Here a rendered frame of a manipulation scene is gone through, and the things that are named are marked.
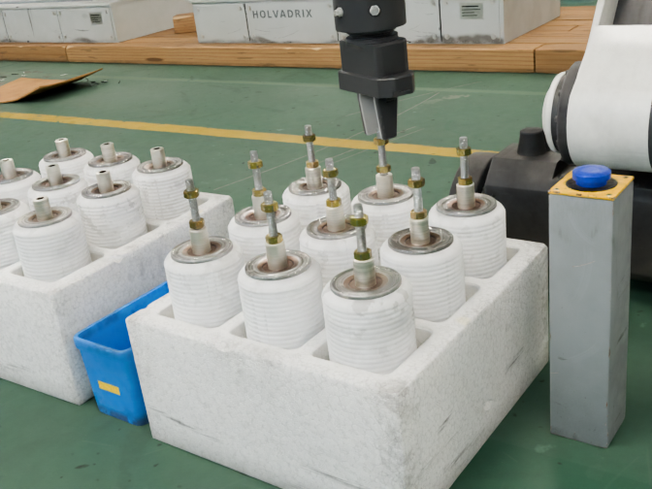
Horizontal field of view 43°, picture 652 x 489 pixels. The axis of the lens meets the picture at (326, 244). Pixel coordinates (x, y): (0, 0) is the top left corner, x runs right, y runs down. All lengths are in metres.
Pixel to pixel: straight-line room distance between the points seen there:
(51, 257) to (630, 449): 0.79
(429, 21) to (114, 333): 2.15
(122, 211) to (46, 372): 0.26
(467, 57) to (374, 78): 1.98
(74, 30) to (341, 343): 3.66
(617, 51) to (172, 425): 0.75
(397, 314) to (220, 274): 0.24
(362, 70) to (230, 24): 2.64
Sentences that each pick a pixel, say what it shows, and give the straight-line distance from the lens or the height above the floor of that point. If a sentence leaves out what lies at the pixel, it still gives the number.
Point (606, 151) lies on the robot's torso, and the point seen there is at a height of 0.28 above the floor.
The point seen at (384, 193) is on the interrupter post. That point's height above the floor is 0.26.
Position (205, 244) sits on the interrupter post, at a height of 0.26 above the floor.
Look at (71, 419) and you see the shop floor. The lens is 1.23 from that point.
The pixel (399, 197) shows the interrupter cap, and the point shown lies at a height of 0.25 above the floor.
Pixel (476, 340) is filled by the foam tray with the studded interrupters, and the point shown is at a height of 0.15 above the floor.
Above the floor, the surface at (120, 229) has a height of 0.20.
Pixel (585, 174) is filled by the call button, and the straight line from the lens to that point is 0.92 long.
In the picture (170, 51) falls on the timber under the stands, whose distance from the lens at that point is 3.84.
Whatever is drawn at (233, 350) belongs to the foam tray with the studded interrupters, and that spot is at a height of 0.18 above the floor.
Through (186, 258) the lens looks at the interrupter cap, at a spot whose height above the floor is 0.25.
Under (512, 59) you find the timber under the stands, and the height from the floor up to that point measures 0.04.
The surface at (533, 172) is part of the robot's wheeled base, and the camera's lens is 1.34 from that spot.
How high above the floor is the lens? 0.63
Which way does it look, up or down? 23 degrees down
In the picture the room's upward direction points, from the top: 7 degrees counter-clockwise
